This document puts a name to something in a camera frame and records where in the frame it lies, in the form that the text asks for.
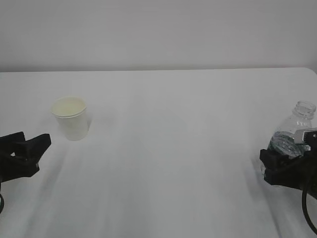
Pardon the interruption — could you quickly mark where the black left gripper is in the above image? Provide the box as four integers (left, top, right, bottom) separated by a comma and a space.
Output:
0, 131, 52, 183

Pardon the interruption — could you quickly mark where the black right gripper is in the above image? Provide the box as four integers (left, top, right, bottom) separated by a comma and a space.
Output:
260, 149, 317, 198

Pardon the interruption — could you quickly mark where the clear green-label water bottle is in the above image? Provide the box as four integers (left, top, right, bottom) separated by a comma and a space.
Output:
261, 101, 317, 177

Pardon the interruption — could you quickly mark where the white paper cup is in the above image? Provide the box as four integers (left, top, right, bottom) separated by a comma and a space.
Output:
51, 97, 89, 141

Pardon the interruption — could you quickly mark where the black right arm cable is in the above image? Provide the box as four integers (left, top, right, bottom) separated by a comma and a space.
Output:
301, 171, 317, 232

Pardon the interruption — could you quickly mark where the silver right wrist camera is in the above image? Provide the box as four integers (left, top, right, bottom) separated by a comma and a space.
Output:
294, 127, 317, 145

